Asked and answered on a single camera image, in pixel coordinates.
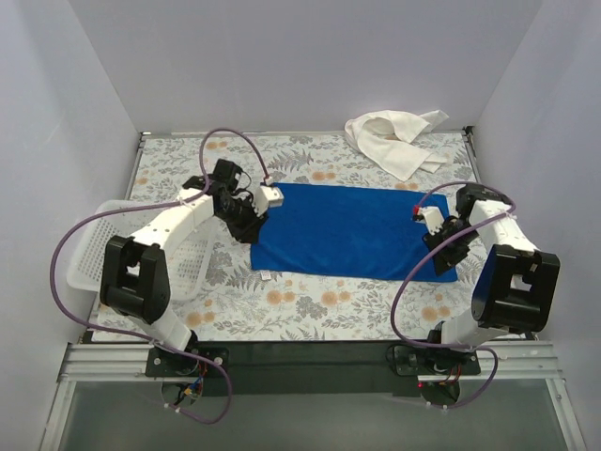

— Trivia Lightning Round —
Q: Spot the blue microfiber towel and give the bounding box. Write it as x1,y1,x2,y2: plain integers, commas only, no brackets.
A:
250,183,428,281

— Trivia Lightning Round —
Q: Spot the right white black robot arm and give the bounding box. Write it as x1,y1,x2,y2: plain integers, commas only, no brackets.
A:
413,183,561,352

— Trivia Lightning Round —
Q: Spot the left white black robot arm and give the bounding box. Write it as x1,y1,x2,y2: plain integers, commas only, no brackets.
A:
100,159,284,351

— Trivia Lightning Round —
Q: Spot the white perforated plastic basket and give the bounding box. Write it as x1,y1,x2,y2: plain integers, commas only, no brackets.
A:
67,200,218,302

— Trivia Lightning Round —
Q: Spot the floral patterned table mat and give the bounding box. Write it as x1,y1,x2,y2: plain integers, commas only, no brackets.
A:
91,132,535,343

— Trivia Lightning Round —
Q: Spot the white crumpled towel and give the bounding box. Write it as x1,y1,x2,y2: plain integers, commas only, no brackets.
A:
344,110,449,181

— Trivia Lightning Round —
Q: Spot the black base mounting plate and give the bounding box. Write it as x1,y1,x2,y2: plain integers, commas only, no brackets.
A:
145,340,481,397

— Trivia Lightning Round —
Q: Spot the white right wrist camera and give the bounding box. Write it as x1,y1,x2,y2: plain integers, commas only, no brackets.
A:
412,206,445,235

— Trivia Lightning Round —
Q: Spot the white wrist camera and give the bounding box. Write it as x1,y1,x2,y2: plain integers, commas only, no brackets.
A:
253,185,285,217
412,206,445,235

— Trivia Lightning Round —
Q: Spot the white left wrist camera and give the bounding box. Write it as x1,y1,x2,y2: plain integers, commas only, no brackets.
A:
253,185,285,217

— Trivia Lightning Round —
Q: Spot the aluminium frame rail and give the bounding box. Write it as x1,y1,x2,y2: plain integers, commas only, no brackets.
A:
40,339,585,450

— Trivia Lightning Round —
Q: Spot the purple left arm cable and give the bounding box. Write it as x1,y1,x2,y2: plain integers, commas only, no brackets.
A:
48,127,274,425

